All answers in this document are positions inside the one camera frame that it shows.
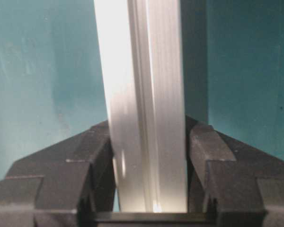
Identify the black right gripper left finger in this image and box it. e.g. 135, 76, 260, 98
0, 121, 115, 227

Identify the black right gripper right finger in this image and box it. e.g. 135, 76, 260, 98
186, 117, 284, 227

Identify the silver aluminium extrusion rail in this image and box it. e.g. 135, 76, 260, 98
94, 0, 188, 213

